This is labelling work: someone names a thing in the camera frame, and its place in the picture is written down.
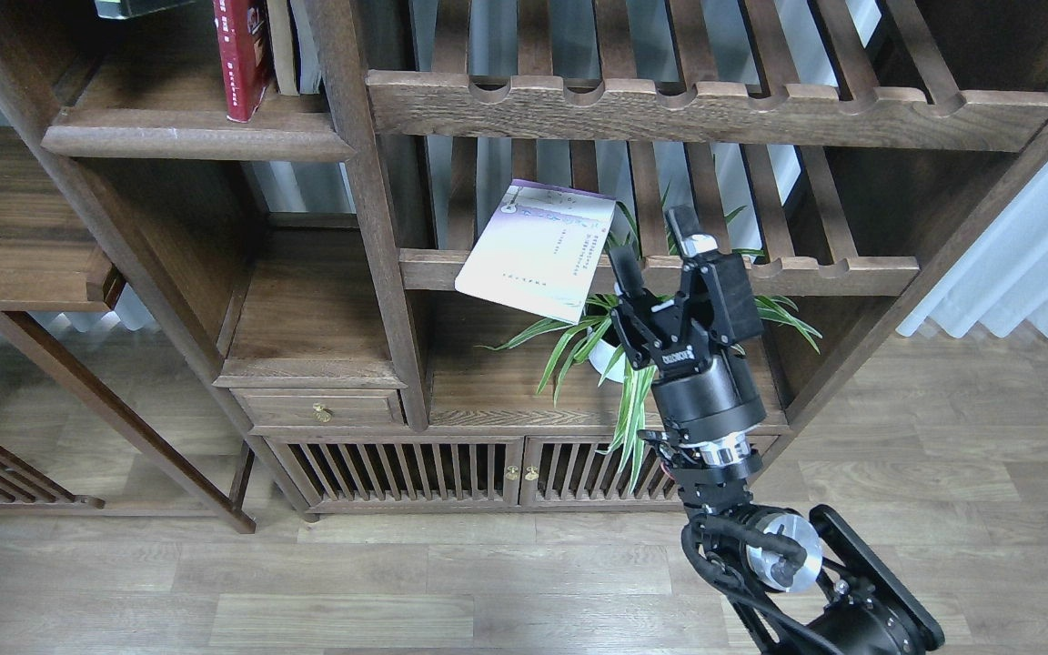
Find red book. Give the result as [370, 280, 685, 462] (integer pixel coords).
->
[212, 1, 270, 123]

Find brass cabinet door knobs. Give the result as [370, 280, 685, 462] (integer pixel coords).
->
[503, 466, 539, 481]

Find white and purple book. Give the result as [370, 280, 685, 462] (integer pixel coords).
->
[454, 179, 616, 323]

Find white curtain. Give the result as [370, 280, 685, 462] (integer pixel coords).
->
[897, 163, 1048, 339]

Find upright cream books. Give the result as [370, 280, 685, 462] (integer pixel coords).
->
[267, 0, 323, 96]

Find white plant pot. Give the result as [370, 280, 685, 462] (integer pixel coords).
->
[588, 327, 633, 387]

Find dark wooden bookshelf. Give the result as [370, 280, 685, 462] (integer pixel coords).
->
[0, 1, 1048, 514]

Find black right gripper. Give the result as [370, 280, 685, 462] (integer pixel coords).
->
[609, 205, 766, 445]

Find green spider plant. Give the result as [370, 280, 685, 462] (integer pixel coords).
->
[478, 202, 822, 492]

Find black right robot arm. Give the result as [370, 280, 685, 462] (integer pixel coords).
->
[609, 205, 945, 654]

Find brass drawer knob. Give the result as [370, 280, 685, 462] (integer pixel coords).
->
[311, 403, 334, 424]

